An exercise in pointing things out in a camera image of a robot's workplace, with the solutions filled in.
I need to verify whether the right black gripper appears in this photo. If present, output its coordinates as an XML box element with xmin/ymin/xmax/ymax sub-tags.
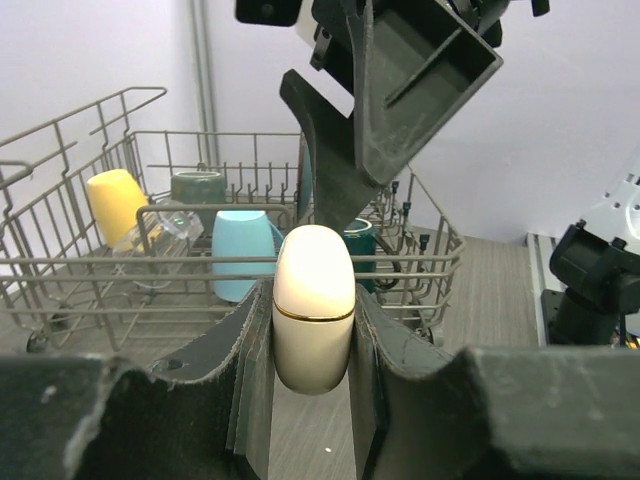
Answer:
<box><xmin>234</xmin><ymin>0</ymin><xmax>551</xmax><ymax>189</ymax></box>

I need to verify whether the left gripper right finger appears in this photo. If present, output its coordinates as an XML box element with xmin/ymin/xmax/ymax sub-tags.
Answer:
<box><xmin>349</xmin><ymin>289</ymin><xmax>639</xmax><ymax>479</ymax></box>

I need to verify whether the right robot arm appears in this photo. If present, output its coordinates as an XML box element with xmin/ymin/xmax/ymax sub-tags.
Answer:
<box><xmin>235</xmin><ymin>1</ymin><xmax>639</xmax><ymax>345</ymax></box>

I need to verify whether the dark grey-green mug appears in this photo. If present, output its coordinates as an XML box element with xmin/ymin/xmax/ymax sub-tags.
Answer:
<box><xmin>171</xmin><ymin>171</ymin><xmax>227</xmax><ymax>205</ymax></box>

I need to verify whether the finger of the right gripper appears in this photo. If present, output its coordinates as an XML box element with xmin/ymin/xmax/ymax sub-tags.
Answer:
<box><xmin>280</xmin><ymin>69</ymin><xmax>380</xmax><ymax>230</ymax></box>

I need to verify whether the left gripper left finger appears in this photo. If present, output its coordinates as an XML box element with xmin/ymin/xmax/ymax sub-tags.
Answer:
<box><xmin>1</xmin><ymin>281</ymin><xmax>274</xmax><ymax>479</ymax></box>

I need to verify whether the clear glass cup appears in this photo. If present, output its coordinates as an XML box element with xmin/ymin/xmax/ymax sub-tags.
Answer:
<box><xmin>112</xmin><ymin>211</ymin><xmax>204</xmax><ymax>290</ymax></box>

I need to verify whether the yellow cup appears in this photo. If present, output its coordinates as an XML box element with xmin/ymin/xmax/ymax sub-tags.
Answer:
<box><xmin>87</xmin><ymin>169</ymin><xmax>149</xmax><ymax>247</ymax></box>

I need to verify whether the dark teal mug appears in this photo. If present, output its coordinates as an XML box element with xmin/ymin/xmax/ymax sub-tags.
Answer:
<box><xmin>343</xmin><ymin>218</ymin><xmax>377</xmax><ymax>293</ymax></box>

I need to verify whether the teal blue plate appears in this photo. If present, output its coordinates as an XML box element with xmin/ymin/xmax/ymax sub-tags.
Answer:
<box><xmin>296</xmin><ymin>135</ymin><xmax>313</xmax><ymax>223</ymax></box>

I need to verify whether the grey wire dish rack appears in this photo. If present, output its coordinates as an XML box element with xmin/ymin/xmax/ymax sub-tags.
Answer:
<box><xmin>0</xmin><ymin>86</ymin><xmax>469</xmax><ymax>351</ymax></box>

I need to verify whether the light blue mug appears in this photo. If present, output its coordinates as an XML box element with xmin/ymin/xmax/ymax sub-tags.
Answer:
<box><xmin>211</xmin><ymin>210</ymin><xmax>284</xmax><ymax>303</ymax></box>

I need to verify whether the beige earbud charging case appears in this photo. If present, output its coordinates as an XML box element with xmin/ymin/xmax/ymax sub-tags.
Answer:
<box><xmin>272</xmin><ymin>225</ymin><xmax>356</xmax><ymax>396</ymax></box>

